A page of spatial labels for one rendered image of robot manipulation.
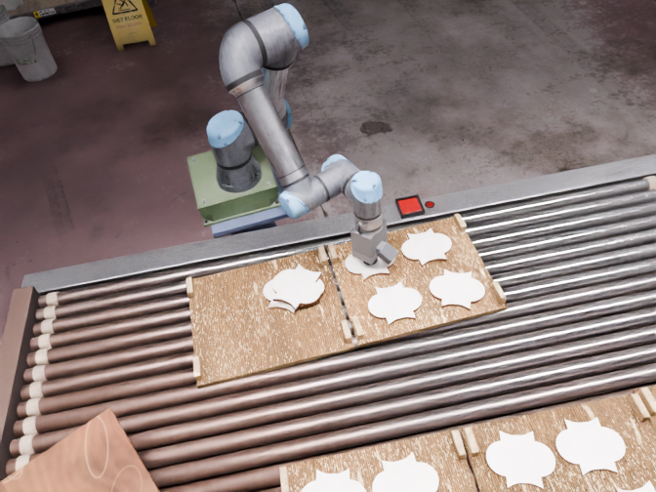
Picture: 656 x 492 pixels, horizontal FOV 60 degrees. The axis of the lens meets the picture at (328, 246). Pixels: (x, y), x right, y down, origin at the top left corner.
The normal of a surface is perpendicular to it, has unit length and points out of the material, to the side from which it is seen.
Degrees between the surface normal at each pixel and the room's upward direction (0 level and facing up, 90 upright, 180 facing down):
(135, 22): 78
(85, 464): 0
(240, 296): 0
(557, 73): 0
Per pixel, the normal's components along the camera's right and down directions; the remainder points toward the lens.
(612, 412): -0.08, -0.66
